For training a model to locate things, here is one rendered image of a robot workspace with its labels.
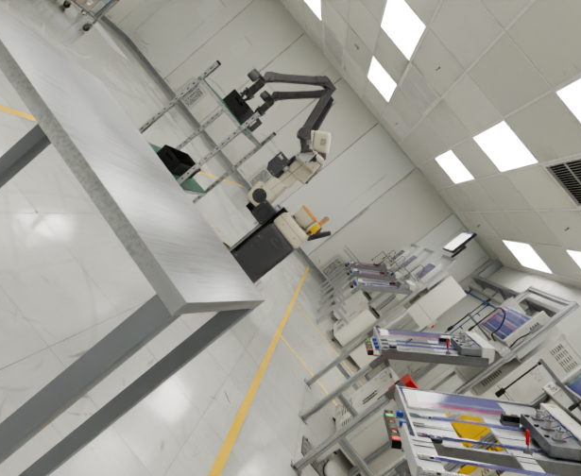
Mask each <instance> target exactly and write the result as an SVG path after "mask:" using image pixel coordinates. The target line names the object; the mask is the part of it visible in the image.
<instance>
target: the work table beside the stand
mask: <svg viewBox="0 0 581 476"><path fill-rule="evenodd" d="M0 70H1V71H2V72H3V74H4V75H5V77H6V78H7V80H8V81H9V83H10V84H11V86H12V87H13V89H14V90H15V92H16V93H17V94H18V95H19V96H20V98H21V99H22V101H23V102H24V103H25V105H26V107H27V108H28V110H29V111H30V113H31V114H32V115H33V117H34V118H35V120H36V121H37V123H38V124H37V125H36V126H35V127H34V128H33V129H31V130H30V131H29V132H28V133H27V134H26V135H25V136H24V137H23V138H22V139H20V140H19V141H18V142H17V143H16V144H15V145H14V146H12V147H11V148H10V149H9V150H8V151H7V152H6V153H5V154H3V155H2V156H1V157H0V189H1V188H2V187H3V186H4V185H5V184H6V183H7V182H8V181H10V180H11V179H12V178H13V177H14V176H15V175H16V174H18V173H19V172H20V171H21V170H22V169H23V168H24V167H26V166H27V165H28V164H29V163H30V162H31V161H32V160H34V159H35V158H36V157H37V156H38V155H39V154H40V153H41V152H43V151H44V150H45V149H46V148H47V147H48V146H49V145H51V144H52V145H53V146H54V147H55V148H56V149H57V151H58V152H59V154H60V155H61V157H62V158H63V160H64V161H65V163H66V164H67V165H68V167H69V168H70V170H71V171H72V173H73V174H74V176H75V177H76V178H77V180H78V182H79V183H80V185H81V186H82V187H83V189H84V190H85V192H86V193H87V195H88V196H89V198H90V199H91V200H92V202H93V203H94V204H95V206H96V207H97V209H98V210H99V211H100V213H101V214H102V216H103V217H104V218H105V220H106V221H107V223H108V224H109V226H110V227H111V229H112V230H113V232H114V233H115V235H116V236H117V238H118V239H119V240H120V242H121V243H122V245H123V246H124V248H125V249H126V251H127V252H128V254H129V255H130V257H131V258H132V260H133V261H134V262H135V263H136V264H137V266H138V267H139V269H140V270H141V271H142V273H143V274H144V276H145V278H146V279H147V281H148V282H149V283H150V285H151V286H152V288H153V289H154V291H155V292H156V293H157V294H156V295H155V296H153V297H152V298H151V299H150V300H148V301H147V302H146V303H145V304H144V305H142V306H141V307H140V308H139V309H138V310H136V311H135V312H134V313H133V314H131V315H130V316H129V317H128V318H127V319H125V320H124V321H123V322H122V323H121V324H119V325H118V326H117V327H116V328H114V329H113V330H112V331H111V332H109V333H108V334H107V335H106V336H105V337H103V338H102V339H101V340H100V341H99V342H97V343H96V344H95V345H94V346H93V347H91V348H90V349H89V350H88V351H86V352H85V353H84V354H83V355H82V356H80V357H79V358H78V359H77V360H76V361H74V362H73V363H72V364H71V365H69V366H68V367H67V368H66V369H65V370H63V371H62V372H61V373H60V374H59V375H58V376H57V377H56V378H55V379H54V380H52V381H51V382H50V383H48V384H47V385H46V386H45V387H44V388H42V389H41V390H40V391H39V392H38V393H36V394H35V395H34V396H33V397H32V398H30V399H29V400H28V401H27V402H25V403H24V404H23V405H22V406H21V407H19V408H18V409H17V410H16V411H15V412H13V413H12V414H11V415H10V416H8V417H7V418H6V419H5V420H4V421H2V422H1V423H0V464H2V463H3V462H4V461H5V460H7V459H8V458H9V457H10V456H11V455H12V454H13V453H14V452H16V451H17V450H18V449H20V448H21V447H22V446H23V445H24V444H25V443H26V442H28V441H29V440H30V439H31V438H33V437H34V436H35V435H36V434H38V433H39V432H40V431H41V430H43V429H44V428H45V427H46V426H47V425H49V424H50V423H51V422H52V421H53V420H55V419H56V418H57V417H59V416H60V415H61V414H62V413H63V412H65V411H66V410H67V409H68V408H70V407H71V406H72V405H73V404H74V403H76V402H77V401H78V400H80V399H81V398H82V397H83V396H84V395H86V394H87V393H88V392H89V391H90V390H92V389H93V388H94V387H95V386H97V385H98V384H99V383H100V382H102V381H103V380H104V379H105V378H107V377H108V376H109V375H110V374H111V373H112V372H113V371H114V370H115V369H116V368H118V367H119V366H120V365H122V364H123V363H124V362H125V361H126V360H128V359H129V358H130V357H131V356H133V355H134V354H135V353H136V352H137V351H139V350H140V349H141V348H142V347H144V346H145V345H146V344H147V343H149V342H150V341H151V340H152V339H153V338H155V337H156V336H157V335H158V334H160V333H161V332H162V331H163V330H165V329H166V328H167V327H168V326H169V325H171V324H172V323H173V322H174V321H176V320H177V319H178V318H179V317H180V316H181V315H186V314H196V313H208V312H218V313H217V314H216V315H215V316H213V317H212V318H211V319H210V320H208V321H207V322H206V323H205V324H204V325H202V326H201V327H200V328H199V329H197V330H196V331H195V332H193V333H192V334H191V335H190V336H189V337H187V338H186V339H185V340H184V341H182V342H181V343H180V344H179V345H178V346H176V347H175V348H174V349H172V350H171V351H170V352H169V353H167V354H166V355H165V356H164V357H163V358H161V360H160V361H159V362H157V363H156V364H155V365H154V366H152V367H151V368H150V369H149V370H147V371H146V372H145V373H144V374H142V375H141V376H140V377H139V378H138V379H136V380H135V381H134V382H132V383H131V384H130V385H129V386H128V387H126V388H125V389H124V390H123V391H121V392H120V393H119V394H118V395H116V396H115V397H114V398H113V399H111V400H110V401H109V402H108V403H106V404H105V405H104V406H103V407H102V408H100V409H99V410H98V411H97V412H95V413H94V414H93V415H92V416H90V417H89V418H88V419H87V420H85V421H84V422H83V423H82V424H80V425H79V426H78V427H77V428H76V429H74V430H73V431H72V432H71V433H69V434H68V435H67V436H66V437H64V438H63V439H62V440H61V441H60V442H59V443H58V444H57V445H55V446H54V447H53V448H52V449H51V450H49V451H48V452H47V453H45V454H44V455H43V456H42V457H41V458H39V459H38V460H37V461H36V462H34V463H33V464H32V465H31V466H29V467H28V468H27V469H26V470H24V471H23V472H22V473H21V474H19V475H18V476H49V475H50V474H51V473H53V472H54V471H55V470H56V469H58V468H59V467H60V466H62V465H63V464H64V463H65V462H66V461H68V460H69V459H70V458H71V457H73V456H74V455H75V454H76V453H78V452H79V451H80V450H82V449H83V448H84V447H85V446H86V445H88V444H89V443H90V442H91V441H93V440H94V439H95V438H96V437H98V436H99V435H100V434H102V433H103V432H104V431H105V430H106V429H108V428H109V427H110V426H111V425H112V424H113V423H114V422H115V421H117V420H118V419H119V418H120V417H122V416H123V415H124V414H125V413H127V412H128V411H129V410H130V409H132V408H133V407H134V406H135V405H137V404H138V403H139V402H140V401H142V400H143V399H144V398H145V397H147V396H148V395H149V394H150V393H152V392H153V391H154V390H155V389H157V388H158V387H159V386H160V385H162V384H163V383H164V382H166V381H167V380H168V379H169V378H170V377H172V376H173V375H174V374H175V373H177V372H178V371H179V370H180V369H182V368H183V367H184V366H186V365H187V364H188V363H189V362H190V361H192V360H193V359H194V358H195V357H197V356H198V354H199V353H201V352H202V351H203V350H204V349H206V348H207V347H208V346H209V345H211V344H212V343H213V342H214V341H216V340H217V339H218V338H219V337H221V336H222V335H223V334H224V333H226V332H227V331H228V330H229V329H231V328H232V327H233V326H234V325H236V324H237V323H238V322H239V321H241V320H242V319H243V318H244V317H246V316H247V315H248V314H249V313H251V312H252V311H253V310H254V309H255V308H257V307H258V306H259V305H261V304H262V303H263V302H264V301H265V298H264V297H263V296H262V294H261V293H260V292H259V290H258V289H257V288H256V286H255V285H254V284H253V282H252V281H251V280H250V278H249V277H248V275H247V274H246V273H245V271H244V270H243V269H242V267H241V266H240V265H239V263H238V262H237V261H236V260H235V259H234V257H233V256H232V255H231V253H230V252H229V250H228V249H227V248H226V246H225V245H224V244H223V242H222V241H221V240H220V238H219V237H218V236H217V234H216V233H215V232H214V230H213V229H212V227H211V226H210V225H209V223H208V222H207V221H206V219H205V218H204V217H203V215H202V214H201V213H200V211H199V210H198V209H197V207H196V206H195V204H194V203H193V202H192V200H191V199H190V198H189V196H188V195H187V194H186V193H185V192H184V191H183V189H182V188H181V187H180V185H179V184H178V182H177V181H176V180H175V178H174V177H173V176H172V174H171V173H170V172H169V170H168V169H167V168H166V166H165V165H164V164H163V162H162V161H161V159H160V158H159V157H158V155H157V154H156V153H155V151H154V150H153V149H152V147H151V146H150V145H149V143H148V142H147V141H146V139H145V138H144V136H143V135H142V134H141V132H140V131H139V130H138V128H137V127H135V125H134V124H133V123H132V121H131V120H130V119H129V117H128V116H127V114H126V113H125V112H124V110H123V109H122V108H121V106H120V105H119V104H118V102H117V101H116V100H115V98H114V97H113V96H112V94H111V93H110V91H109V90H108V89H107V87H106V86H105V85H104V83H103V82H102V81H101V80H100V79H98V78H97V77H96V76H94V75H93V74H91V73H90V72H88V71H87V70H86V69H84V68H83V67H81V66H80V65H79V64H77V63H76V62H75V61H73V60H72V59H70V58H69V57H67V56H66V55H65V54H63V53H62V52H60V51H59V49H57V48H56V47H55V46H53V45H52V44H50V43H49V42H47V41H46V40H44V39H43V38H42V37H40V36H39V35H38V34H36V33H35V32H33V31H32V30H31V29H29V28H28V27H27V26H25V25H23V24H22V23H21V22H19V21H18V20H17V19H15V18H14V17H12V16H11V15H10V14H8V13H7V12H5V11H4V10H3V9H1V8H0ZM219 311H220V312H219Z"/></svg>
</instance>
